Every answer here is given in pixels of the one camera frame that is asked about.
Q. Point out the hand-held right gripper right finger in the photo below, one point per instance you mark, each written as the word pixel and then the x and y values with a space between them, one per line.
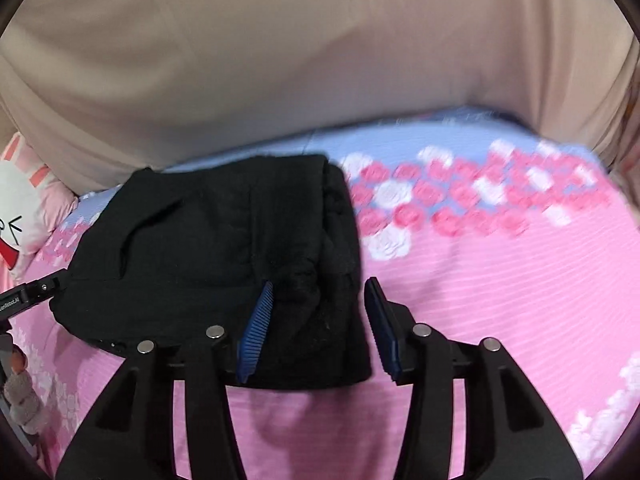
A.
pixel 382 330

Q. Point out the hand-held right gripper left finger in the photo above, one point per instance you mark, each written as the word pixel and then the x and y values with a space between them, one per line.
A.
pixel 255 330

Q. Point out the black pants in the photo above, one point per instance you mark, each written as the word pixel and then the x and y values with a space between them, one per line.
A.
pixel 200 235

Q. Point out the person's left hand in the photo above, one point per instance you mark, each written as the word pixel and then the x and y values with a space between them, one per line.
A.
pixel 19 359

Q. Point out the cartoon print pillow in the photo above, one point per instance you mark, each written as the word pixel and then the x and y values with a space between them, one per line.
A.
pixel 20 195

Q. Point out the pink rose print bedsheet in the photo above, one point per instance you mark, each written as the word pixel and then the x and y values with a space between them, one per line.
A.
pixel 475 285

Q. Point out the beige cloth cover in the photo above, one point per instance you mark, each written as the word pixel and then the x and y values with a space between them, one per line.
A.
pixel 300 50

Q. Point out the white orange print cloth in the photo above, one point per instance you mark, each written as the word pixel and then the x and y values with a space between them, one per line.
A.
pixel 631 135

